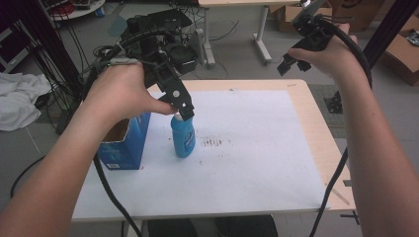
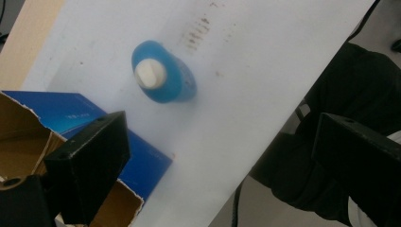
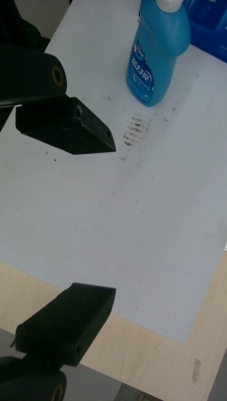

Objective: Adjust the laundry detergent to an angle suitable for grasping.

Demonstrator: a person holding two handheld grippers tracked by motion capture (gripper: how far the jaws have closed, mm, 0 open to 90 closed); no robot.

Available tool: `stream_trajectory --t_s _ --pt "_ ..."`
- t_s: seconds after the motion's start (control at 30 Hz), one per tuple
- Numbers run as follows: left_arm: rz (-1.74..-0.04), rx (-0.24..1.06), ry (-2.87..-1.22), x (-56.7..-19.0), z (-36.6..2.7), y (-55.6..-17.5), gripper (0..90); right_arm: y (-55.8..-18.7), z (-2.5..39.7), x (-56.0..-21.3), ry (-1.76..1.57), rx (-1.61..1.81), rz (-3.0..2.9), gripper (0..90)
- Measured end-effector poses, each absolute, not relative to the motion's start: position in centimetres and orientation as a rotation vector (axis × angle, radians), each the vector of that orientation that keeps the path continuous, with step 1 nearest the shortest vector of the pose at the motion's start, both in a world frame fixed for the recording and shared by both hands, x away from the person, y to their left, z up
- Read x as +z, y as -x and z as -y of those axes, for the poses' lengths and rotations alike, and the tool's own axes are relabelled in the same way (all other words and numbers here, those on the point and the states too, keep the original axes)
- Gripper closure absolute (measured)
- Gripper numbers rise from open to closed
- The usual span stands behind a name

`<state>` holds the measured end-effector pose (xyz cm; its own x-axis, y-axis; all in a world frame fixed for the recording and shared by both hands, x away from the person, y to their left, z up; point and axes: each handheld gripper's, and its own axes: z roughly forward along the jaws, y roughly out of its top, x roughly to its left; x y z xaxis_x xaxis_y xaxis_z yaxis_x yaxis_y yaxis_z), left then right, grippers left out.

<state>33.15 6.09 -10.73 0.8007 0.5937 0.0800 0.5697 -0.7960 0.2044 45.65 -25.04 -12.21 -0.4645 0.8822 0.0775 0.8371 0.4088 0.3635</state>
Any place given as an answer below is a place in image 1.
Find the blue cardboard box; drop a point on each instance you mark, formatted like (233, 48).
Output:
(126, 146)

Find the person's right hand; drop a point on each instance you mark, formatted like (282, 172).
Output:
(332, 56)

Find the white cloth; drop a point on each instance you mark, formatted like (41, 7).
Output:
(19, 98)

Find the black metal stand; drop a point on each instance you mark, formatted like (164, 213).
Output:
(388, 29)

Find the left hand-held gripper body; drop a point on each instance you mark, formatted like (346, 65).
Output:
(148, 24)

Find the light wooden table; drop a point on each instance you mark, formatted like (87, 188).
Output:
(316, 121)

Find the blue detergent bottle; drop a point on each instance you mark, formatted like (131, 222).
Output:
(183, 138)

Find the white-legged desk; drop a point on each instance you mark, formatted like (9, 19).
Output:
(263, 39)

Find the brown cardboard box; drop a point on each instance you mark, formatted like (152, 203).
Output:
(359, 13)
(403, 59)
(296, 15)

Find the person's left hand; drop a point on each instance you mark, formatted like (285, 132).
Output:
(122, 95)

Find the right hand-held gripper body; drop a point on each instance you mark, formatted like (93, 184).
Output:
(311, 36)

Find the round white table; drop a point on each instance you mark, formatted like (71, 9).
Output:
(80, 10)

